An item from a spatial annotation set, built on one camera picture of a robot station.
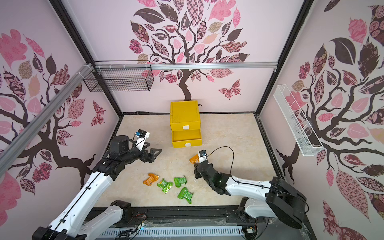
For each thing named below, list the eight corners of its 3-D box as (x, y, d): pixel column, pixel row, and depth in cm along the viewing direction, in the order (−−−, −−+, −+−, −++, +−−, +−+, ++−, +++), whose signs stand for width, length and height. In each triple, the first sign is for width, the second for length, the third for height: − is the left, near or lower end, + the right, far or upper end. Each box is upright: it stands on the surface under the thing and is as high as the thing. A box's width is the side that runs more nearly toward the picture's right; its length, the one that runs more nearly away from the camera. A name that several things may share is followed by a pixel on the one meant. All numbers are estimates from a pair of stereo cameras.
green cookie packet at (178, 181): (176, 188, 85) (175, 187, 83) (173, 179, 88) (173, 177, 87) (187, 184, 86) (187, 183, 85) (185, 175, 90) (184, 174, 88)
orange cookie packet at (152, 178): (143, 183, 87) (142, 182, 85) (149, 173, 91) (148, 172, 89) (153, 187, 85) (152, 186, 84) (159, 177, 89) (158, 175, 88)
